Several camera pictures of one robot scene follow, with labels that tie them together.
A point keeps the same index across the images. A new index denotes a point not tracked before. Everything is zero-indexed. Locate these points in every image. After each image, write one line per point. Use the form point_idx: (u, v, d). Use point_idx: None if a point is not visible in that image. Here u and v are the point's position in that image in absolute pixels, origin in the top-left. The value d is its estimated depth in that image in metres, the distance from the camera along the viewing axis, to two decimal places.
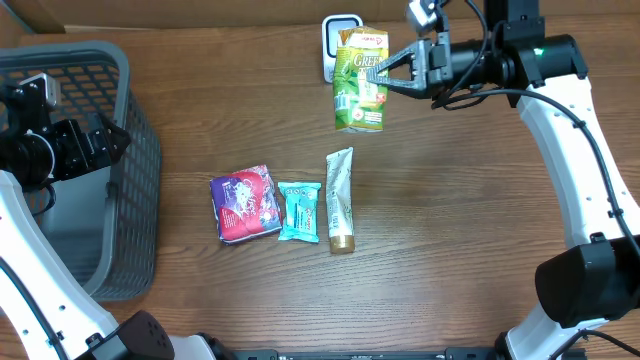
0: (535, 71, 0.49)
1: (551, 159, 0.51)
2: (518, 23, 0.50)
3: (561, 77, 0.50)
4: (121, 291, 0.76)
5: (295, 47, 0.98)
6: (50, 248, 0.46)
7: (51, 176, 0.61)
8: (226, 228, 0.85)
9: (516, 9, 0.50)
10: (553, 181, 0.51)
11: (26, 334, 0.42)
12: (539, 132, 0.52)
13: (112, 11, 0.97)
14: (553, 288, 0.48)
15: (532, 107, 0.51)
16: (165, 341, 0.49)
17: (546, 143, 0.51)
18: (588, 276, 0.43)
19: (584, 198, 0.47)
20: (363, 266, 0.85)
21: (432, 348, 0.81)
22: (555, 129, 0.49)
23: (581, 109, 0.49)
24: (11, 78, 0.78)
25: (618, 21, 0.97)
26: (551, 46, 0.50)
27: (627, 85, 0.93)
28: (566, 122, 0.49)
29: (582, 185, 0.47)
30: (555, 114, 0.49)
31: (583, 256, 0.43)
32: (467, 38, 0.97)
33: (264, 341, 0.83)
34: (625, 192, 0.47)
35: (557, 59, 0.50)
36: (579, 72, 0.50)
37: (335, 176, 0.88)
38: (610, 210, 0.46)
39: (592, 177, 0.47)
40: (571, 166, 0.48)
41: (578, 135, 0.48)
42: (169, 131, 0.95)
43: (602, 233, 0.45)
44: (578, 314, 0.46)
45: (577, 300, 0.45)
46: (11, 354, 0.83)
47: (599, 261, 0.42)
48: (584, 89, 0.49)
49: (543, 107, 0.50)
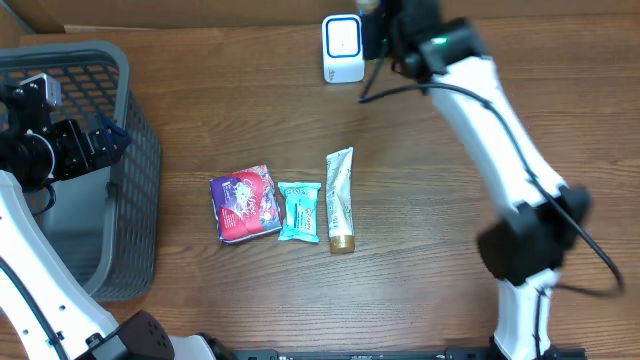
0: (440, 62, 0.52)
1: (472, 141, 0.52)
2: (413, 15, 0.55)
3: (463, 62, 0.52)
4: (120, 291, 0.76)
5: (295, 48, 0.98)
6: (50, 247, 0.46)
7: (51, 176, 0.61)
8: (226, 228, 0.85)
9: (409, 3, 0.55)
10: (477, 162, 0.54)
11: (26, 334, 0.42)
12: (456, 117, 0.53)
13: (113, 11, 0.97)
14: (495, 254, 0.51)
15: (443, 99, 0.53)
16: (165, 341, 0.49)
17: (464, 127, 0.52)
18: (520, 237, 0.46)
19: (504, 173, 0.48)
20: (362, 266, 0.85)
21: (432, 348, 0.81)
22: (467, 113, 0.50)
23: (487, 89, 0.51)
24: (11, 78, 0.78)
25: (618, 21, 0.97)
26: (451, 32, 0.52)
27: (627, 85, 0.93)
28: (474, 104, 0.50)
29: (500, 161, 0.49)
30: (463, 98, 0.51)
31: (512, 222, 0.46)
32: None
33: (264, 341, 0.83)
34: (538, 156, 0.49)
35: (459, 45, 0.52)
36: (479, 53, 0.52)
37: (335, 176, 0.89)
38: (528, 177, 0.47)
39: (506, 151, 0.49)
40: (487, 146, 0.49)
41: (488, 113, 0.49)
42: (169, 131, 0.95)
43: (523, 200, 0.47)
44: (522, 273, 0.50)
45: (517, 260, 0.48)
46: (11, 354, 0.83)
47: (526, 221, 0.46)
48: (485, 69, 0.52)
49: (450, 92, 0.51)
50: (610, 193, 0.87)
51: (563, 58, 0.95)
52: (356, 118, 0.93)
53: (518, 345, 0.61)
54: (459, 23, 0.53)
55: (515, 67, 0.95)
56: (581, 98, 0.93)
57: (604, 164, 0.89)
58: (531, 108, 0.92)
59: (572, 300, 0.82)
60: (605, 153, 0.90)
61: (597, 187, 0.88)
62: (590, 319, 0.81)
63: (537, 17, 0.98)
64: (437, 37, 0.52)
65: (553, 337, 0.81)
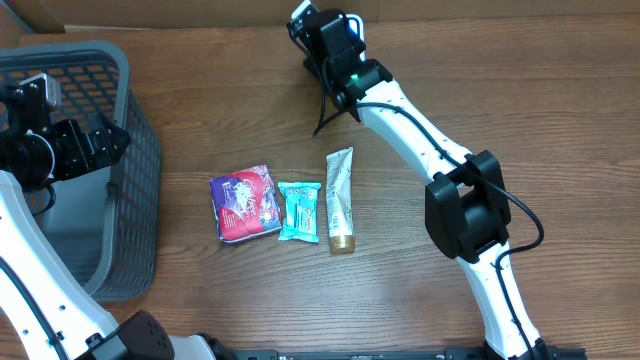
0: (359, 90, 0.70)
1: (397, 143, 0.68)
2: (337, 58, 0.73)
3: (375, 86, 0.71)
4: (120, 291, 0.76)
5: (295, 48, 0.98)
6: (50, 248, 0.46)
7: (51, 176, 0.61)
8: (226, 228, 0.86)
9: (333, 48, 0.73)
10: (407, 157, 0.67)
11: (26, 334, 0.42)
12: (379, 127, 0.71)
13: (112, 11, 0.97)
14: (438, 233, 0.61)
15: (367, 111, 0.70)
16: (165, 341, 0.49)
17: (386, 132, 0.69)
18: (443, 203, 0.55)
19: (421, 155, 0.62)
20: (362, 266, 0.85)
21: (432, 348, 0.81)
22: (386, 121, 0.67)
23: (396, 100, 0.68)
24: (11, 78, 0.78)
25: (618, 21, 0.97)
26: (362, 73, 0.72)
27: (627, 86, 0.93)
28: (389, 111, 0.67)
29: (415, 147, 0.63)
30: (381, 110, 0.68)
31: (431, 192, 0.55)
32: (467, 39, 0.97)
33: (264, 341, 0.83)
34: (446, 139, 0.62)
35: (370, 78, 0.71)
36: (387, 78, 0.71)
37: (335, 176, 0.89)
38: (439, 155, 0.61)
39: (419, 140, 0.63)
40: (404, 138, 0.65)
41: (400, 116, 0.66)
42: (169, 131, 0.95)
43: (439, 172, 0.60)
44: (462, 241, 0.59)
45: (453, 229, 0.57)
46: (11, 354, 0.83)
47: (443, 190, 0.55)
48: (393, 88, 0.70)
49: (371, 106, 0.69)
50: (610, 193, 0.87)
51: (563, 58, 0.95)
52: None
53: (502, 334, 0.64)
54: (370, 63, 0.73)
55: (516, 66, 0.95)
56: (581, 98, 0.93)
57: (604, 164, 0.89)
58: (532, 108, 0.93)
59: (572, 300, 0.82)
60: (604, 153, 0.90)
61: (597, 187, 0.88)
62: (590, 319, 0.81)
63: (537, 17, 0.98)
64: (355, 76, 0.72)
65: (553, 337, 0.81)
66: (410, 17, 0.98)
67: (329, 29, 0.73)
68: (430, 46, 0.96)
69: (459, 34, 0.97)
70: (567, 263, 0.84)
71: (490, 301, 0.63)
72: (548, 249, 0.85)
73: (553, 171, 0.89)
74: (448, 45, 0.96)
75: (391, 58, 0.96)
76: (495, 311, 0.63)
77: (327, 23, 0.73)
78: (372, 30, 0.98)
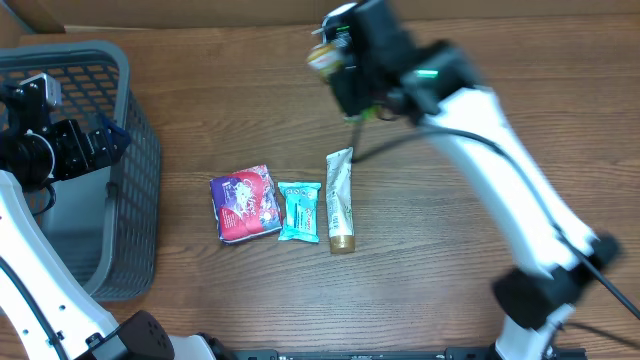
0: (432, 99, 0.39)
1: (486, 197, 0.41)
2: (391, 44, 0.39)
3: (457, 97, 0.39)
4: (120, 291, 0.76)
5: (295, 48, 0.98)
6: (50, 248, 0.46)
7: (51, 176, 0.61)
8: (226, 228, 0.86)
9: (380, 29, 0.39)
10: (497, 219, 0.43)
11: (26, 334, 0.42)
12: (456, 159, 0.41)
13: (112, 11, 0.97)
14: (514, 311, 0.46)
15: (449, 143, 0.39)
16: (165, 341, 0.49)
17: (470, 173, 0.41)
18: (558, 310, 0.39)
19: (531, 238, 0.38)
20: (362, 266, 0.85)
21: (432, 348, 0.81)
22: (481, 169, 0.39)
23: (491, 129, 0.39)
24: (11, 79, 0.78)
25: (618, 21, 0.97)
26: (433, 59, 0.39)
27: (626, 86, 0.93)
28: (480, 147, 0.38)
29: (522, 220, 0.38)
30: (468, 142, 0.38)
31: (550, 295, 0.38)
32: (467, 39, 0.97)
33: (264, 341, 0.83)
34: (562, 209, 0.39)
35: (449, 76, 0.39)
36: (471, 82, 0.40)
37: (336, 176, 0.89)
38: (556, 235, 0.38)
39: (527, 205, 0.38)
40: (507, 207, 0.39)
41: (507, 165, 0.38)
42: (169, 131, 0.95)
43: (555, 264, 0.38)
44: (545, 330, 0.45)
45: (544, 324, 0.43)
46: (11, 354, 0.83)
47: (563, 294, 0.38)
48: (483, 105, 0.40)
49: (451, 134, 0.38)
50: (610, 193, 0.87)
51: (563, 58, 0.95)
52: None
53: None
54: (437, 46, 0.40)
55: (515, 66, 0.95)
56: (581, 98, 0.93)
57: (604, 164, 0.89)
58: (532, 108, 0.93)
59: None
60: (604, 153, 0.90)
61: (597, 187, 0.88)
62: (590, 319, 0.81)
63: (537, 17, 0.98)
64: (423, 67, 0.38)
65: None
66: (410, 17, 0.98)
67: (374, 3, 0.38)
68: None
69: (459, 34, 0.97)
70: None
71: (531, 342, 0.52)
72: None
73: (552, 172, 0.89)
74: None
75: None
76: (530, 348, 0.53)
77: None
78: None
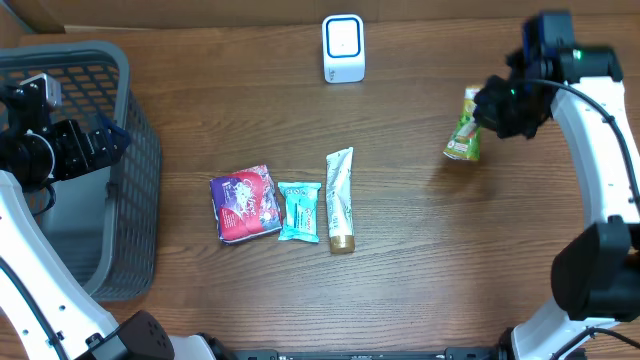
0: (573, 72, 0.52)
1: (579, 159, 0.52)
2: (552, 43, 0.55)
3: (598, 79, 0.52)
4: (120, 291, 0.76)
5: (295, 48, 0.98)
6: (50, 248, 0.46)
7: (51, 176, 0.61)
8: (226, 228, 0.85)
9: (551, 30, 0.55)
10: (578, 172, 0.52)
11: (26, 334, 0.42)
12: (567, 125, 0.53)
13: (113, 11, 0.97)
14: (565, 278, 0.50)
15: (567, 101, 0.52)
16: (165, 341, 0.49)
17: (573, 136, 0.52)
18: (604, 252, 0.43)
19: (606, 184, 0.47)
20: (362, 266, 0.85)
21: (432, 348, 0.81)
22: (585, 124, 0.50)
23: (614, 106, 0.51)
24: (11, 78, 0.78)
25: (619, 21, 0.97)
26: (590, 52, 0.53)
27: (626, 87, 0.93)
28: (595, 115, 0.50)
29: (605, 174, 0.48)
30: (586, 108, 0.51)
31: (599, 232, 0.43)
32: (467, 39, 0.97)
33: (264, 341, 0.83)
34: None
35: (596, 65, 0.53)
36: (615, 77, 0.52)
37: (336, 176, 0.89)
38: (630, 197, 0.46)
39: (614, 159, 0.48)
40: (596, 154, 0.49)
41: (607, 132, 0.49)
42: (169, 131, 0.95)
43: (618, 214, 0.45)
44: (589, 303, 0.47)
45: (588, 282, 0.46)
46: (11, 354, 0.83)
47: (614, 238, 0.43)
48: (618, 90, 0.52)
49: (574, 97, 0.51)
50: None
51: None
52: (356, 118, 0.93)
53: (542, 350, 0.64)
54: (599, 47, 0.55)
55: None
56: None
57: None
58: None
59: None
60: None
61: None
62: None
63: None
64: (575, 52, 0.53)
65: None
66: (410, 17, 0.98)
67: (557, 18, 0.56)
68: (430, 46, 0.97)
69: (459, 34, 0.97)
70: None
71: (551, 332, 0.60)
72: (547, 249, 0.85)
73: (552, 172, 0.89)
74: (449, 45, 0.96)
75: (391, 57, 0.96)
76: (543, 345, 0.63)
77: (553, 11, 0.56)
78: (372, 30, 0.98)
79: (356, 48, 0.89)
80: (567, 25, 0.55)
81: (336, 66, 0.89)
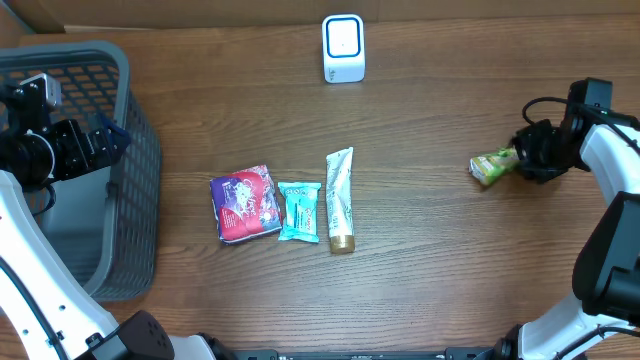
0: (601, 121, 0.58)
1: (608, 178, 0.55)
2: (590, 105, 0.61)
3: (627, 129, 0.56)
4: (121, 291, 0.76)
5: (295, 48, 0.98)
6: (50, 249, 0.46)
7: (51, 176, 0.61)
8: (226, 228, 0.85)
9: (591, 97, 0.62)
10: (605, 190, 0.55)
11: (26, 334, 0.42)
12: (596, 157, 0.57)
13: (113, 11, 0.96)
14: (583, 273, 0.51)
15: (596, 137, 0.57)
16: (165, 341, 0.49)
17: (602, 161, 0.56)
18: (625, 216, 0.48)
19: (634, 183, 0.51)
20: (363, 266, 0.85)
21: (432, 348, 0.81)
22: (614, 147, 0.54)
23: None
24: (12, 79, 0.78)
25: (618, 21, 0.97)
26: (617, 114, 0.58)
27: (626, 87, 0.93)
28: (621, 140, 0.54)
29: (633, 175, 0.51)
30: (614, 137, 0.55)
31: (624, 196, 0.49)
32: (467, 39, 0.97)
33: (265, 341, 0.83)
34: None
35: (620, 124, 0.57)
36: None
37: (336, 176, 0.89)
38: None
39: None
40: (622, 164, 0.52)
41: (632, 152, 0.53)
42: (169, 131, 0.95)
43: None
44: (609, 288, 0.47)
45: (611, 254, 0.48)
46: (11, 354, 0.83)
47: (636, 205, 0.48)
48: None
49: (603, 132, 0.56)
50: None
51: (563, 58, 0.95)
52: (355, 118, 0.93)
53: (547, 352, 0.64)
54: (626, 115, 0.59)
55: (515, 67, 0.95)
56: None
57: None
58: (532, 108, 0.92)
59: None
60: None
61: (596, 187, 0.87)
62: None
63: (538, 17, 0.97)
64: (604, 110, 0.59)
65: None
66: (410, 17, 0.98)
67: (601, 86, 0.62)
68: (430, 46, 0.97)
69: (459, 34, 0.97)
70: (565, 263, 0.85)
71: (562, 327, 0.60)
72: (548, 249, 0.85)
73: None
74: (448, 45, 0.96)
75: (391, 57, 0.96)
76: (549, 341, 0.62)
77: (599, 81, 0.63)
78: (372, 30, 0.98)
79: (357, 48, 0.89)
80: (607, 98, 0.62)
81: (336, 66, 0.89)
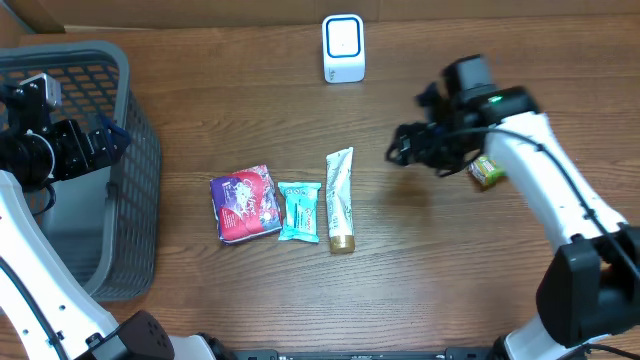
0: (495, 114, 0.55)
1: (530, 192, 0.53)
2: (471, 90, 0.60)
3: (518, 115, 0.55)
4: (121, 291, 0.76)
5: (295, 48, 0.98)
6: (50, 248, 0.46)
7: (51, 176, 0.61)
8: (226, 228, 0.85)
9: (469, 81, 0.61)
10: (533, 205, 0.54)
11: (26, 334, 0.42)
12: (510, 164, 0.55)
13: (113, 10, 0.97)
14: (552, 316, 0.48)
15: (501, 143, 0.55)
16: (165, 341, 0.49)
17: (517, 170, 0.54)
18: (575, 273, 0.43)
19: (558, 207, 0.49)
20: (362, 266, 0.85)
21: (432, 348, 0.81)
22: (522, 158, 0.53)
23: (542, 137, 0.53)
24: (11, 78, 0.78)
25: (618, 21, 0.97)
26: (506, 96, 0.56)
27: (626, 86, 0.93)
28: (528, 148, 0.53)
29: (553, 197, 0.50)
30: (518, 144, 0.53)
31: (565, 254, 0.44)
32: (466, 38, 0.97)
33: (264, 341, 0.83)
34: (596, 196, 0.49)
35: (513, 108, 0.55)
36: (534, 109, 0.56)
37: (336, 176, 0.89)
38: (584, 213, 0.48)
39: (557, 185, 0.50)
40: (539, 181, 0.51)
41: (541, 157, 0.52)
42: (169, 131, 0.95)
43: (581, 234, 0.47)
44: (583, 332, 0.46)
45: (576, 309, 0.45)
46: (11, 354, 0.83)
47: (581, 258, 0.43)
48: (540, 124, 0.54)
49: (504, 138, 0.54)
50: (610, 193, 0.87)
51: (563, 58, 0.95)
52: (355, 118, 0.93)
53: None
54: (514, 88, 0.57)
55: (516, 66, 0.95)
56: (581, 98, 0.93)
57: (604, 165, 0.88)
58: None
59: None
60: (604, 153, 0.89)
61: (597, 187, 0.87)
62: None
63: (537, 17, 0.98)
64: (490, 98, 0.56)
65: None
66: (410, 17, 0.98)
67: (471, 65, 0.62)
68: (430, 45, 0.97)
69: (459, 34, 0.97)
70: None
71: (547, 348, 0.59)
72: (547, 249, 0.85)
73: None
74: (448, 45, 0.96)
75: (390, 57, 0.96)
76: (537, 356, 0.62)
77: (468, 60, 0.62)
78: (372, 30, 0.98)
79: (356, 48, 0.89)
80: (483, 77, 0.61)
81: (336, 66, 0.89)
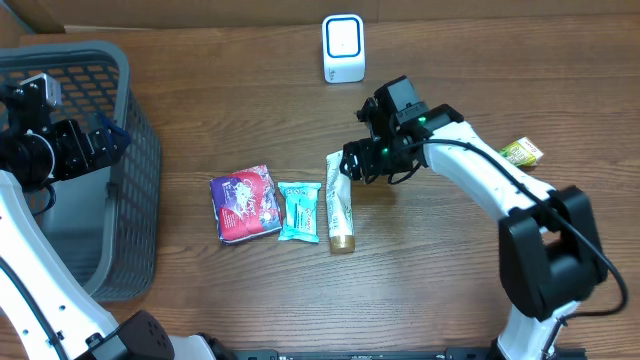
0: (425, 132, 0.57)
1: (472, 188, 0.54)
2: (405, 112, 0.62)
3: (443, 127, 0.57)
4: (121, 291, 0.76)
5: (295, 48, 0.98)
6: (50, 248, 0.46)
7: (51, 176, 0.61)
8: (226, 228, 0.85)
9: (399, 104, 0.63)
10: (478, 200, 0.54)
11: (26, 334, 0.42)
12: (448, 168, 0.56)
13: (113, 10, 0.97)
14: (516, 293, 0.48)
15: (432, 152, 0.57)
16: (165, 341, 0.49)
17: (456, 172, 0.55)
18: (519, 243, 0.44)
19: (494, 191, 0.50)
20: (362, 266, 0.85)
21: (432, 348, 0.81)
22: (456, 159, 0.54)
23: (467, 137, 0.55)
24: (11, 78, 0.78)
25: (618, 21, 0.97)
26: (431, 116, 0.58)
27: (626, 86, 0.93)
28: (457, 150, 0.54)
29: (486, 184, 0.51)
30: (448, 148, 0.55)
31: (506, 226, 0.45)
32: (466, 38, 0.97)
33: (264, 341, 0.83)
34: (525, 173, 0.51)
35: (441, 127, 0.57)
36: (457, 119, 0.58)
37: (336, 176, 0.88)
38: (516, 189, 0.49)
39: (488, 173, 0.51)
40: (473, 174, 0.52)
41: (471, 155, 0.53)
42: (169, 131, 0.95)
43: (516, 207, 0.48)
44: (546, 303, 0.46)
45: (532, 280, 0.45)
46: (11, 354, 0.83)
47: (522, 228, 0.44)
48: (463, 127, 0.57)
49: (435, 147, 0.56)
50: (610, 193, 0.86)
51: (563, 58, 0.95)
52: (355, 118, 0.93)
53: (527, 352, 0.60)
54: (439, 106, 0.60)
55: (516, 66, 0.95)
56: (581, 98, 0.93)
57: (604, 165, 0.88)
58: (532, 109, 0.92)
59: None
60: (604, 153, 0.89)
61: (597, 187, 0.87)
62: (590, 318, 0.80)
63: (537, 17, 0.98)
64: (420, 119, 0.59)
65: None
66: (410, 17, 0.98)
67: (396, 86, 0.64)
68: (430, 45, 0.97)
69: (458, 33, 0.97)
70: None
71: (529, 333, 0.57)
72: None
73: (552, 171, 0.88)
74: (448, 45, 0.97)
75: (391, 57, 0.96)
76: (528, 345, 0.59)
77: (394, 82, 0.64)
78: (372, 30, 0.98)
79: (356, 48, 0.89)
80: (411, 96, 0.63)
81: (336, 66, 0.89)
